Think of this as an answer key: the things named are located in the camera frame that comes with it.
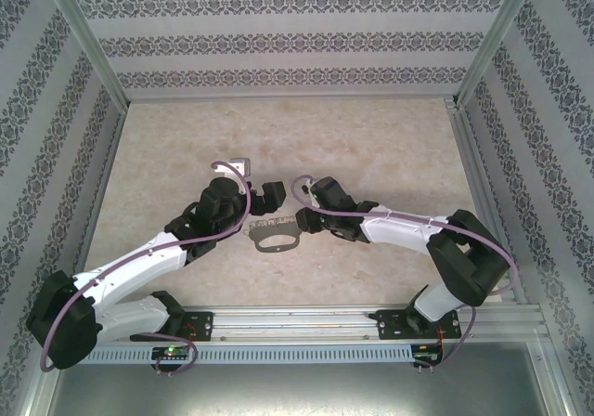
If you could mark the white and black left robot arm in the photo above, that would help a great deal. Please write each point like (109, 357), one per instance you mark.
(139, 258)

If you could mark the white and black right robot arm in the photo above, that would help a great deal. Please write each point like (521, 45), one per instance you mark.
(399, 230)

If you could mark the grey metal sheet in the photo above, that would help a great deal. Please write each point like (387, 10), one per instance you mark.
(297, 393)

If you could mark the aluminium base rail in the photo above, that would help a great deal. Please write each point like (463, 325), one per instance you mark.
(297, 325)

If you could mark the aluminium frame post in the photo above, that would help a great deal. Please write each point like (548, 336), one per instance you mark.
(496, 35)
(83, 30)

